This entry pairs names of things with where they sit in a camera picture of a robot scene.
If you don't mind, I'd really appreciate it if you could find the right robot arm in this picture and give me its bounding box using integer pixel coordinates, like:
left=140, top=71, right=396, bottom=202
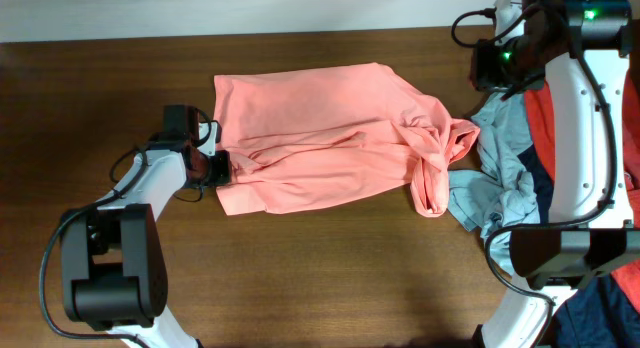
left=471, top=0, right=639, bottom=347

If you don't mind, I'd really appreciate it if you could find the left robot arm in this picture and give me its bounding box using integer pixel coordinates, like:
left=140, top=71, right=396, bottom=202
left=50, top=105, right=230, bottom=347

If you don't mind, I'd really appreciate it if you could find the salmon pink shirt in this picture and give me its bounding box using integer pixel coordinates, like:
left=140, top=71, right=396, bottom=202
left=214, top=63, right=480, bottom=217

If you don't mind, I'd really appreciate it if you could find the navy blue garment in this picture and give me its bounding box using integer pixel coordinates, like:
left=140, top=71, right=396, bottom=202
left=517, top=145, right=640, bottom=348

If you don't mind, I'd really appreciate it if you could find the red shirt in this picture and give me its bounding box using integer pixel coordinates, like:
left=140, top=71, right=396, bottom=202
left=519, top=75, right=639, bottom=308

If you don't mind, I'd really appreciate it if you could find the grey shirt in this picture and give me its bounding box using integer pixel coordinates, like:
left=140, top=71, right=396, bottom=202
left=447, top=90, right=544, bottom=277

